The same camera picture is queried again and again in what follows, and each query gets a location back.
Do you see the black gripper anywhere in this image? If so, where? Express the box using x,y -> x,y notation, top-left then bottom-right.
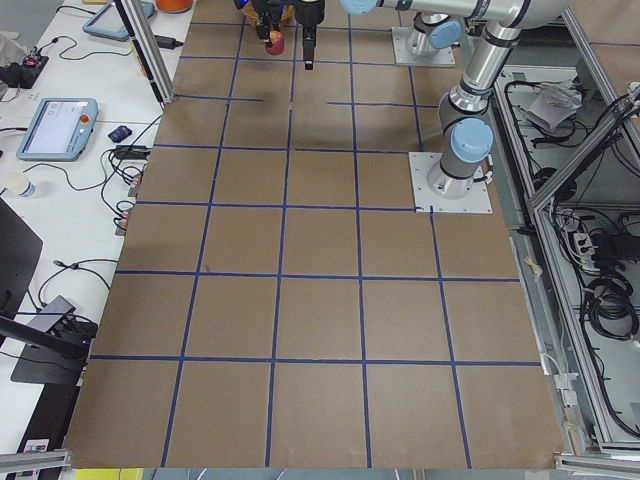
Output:
250,0 -> 288,45
294,0 -> 325,69

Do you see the red yellow apple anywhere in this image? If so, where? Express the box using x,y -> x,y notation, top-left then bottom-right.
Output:
265,30 -> 285,56

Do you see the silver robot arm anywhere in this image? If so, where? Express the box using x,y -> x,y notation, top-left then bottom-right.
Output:
234,1 -> 461,69
341,0 -> 568,200

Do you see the brown wicker basket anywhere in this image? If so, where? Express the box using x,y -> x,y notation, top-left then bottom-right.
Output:
241,0 -> 296,26

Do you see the orange cylinder container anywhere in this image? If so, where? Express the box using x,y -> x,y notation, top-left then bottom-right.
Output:
155,0 -> 193,14

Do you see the black power adapter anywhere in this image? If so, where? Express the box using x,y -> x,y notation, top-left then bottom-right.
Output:
154,35 -> 184,50

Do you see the far blue teach pendant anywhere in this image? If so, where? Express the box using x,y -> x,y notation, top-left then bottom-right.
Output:
82,1 -> 133,41

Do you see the blue teach pendant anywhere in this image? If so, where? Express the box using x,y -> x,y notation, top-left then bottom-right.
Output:
16,98 -> 99,162
82,1 -> 133,41

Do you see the small dark blue device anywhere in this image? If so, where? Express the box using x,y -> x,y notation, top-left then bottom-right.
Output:
108,125 -> 132,143

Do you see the near blue teach pendant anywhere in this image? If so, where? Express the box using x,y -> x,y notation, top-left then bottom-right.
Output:
16,98 -> 99,162

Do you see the white paper cup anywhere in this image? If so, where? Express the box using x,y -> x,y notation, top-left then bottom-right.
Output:
4,172 -> 36,198

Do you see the black monitor stand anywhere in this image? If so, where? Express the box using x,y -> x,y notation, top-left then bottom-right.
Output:
0,199 -> 99,386

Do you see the aluminium frame post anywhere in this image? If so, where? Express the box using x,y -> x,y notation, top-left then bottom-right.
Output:
114,0 -> 175,105

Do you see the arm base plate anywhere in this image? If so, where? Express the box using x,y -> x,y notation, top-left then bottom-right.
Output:
391,27 -> 456,68
408,152 -> 493,214

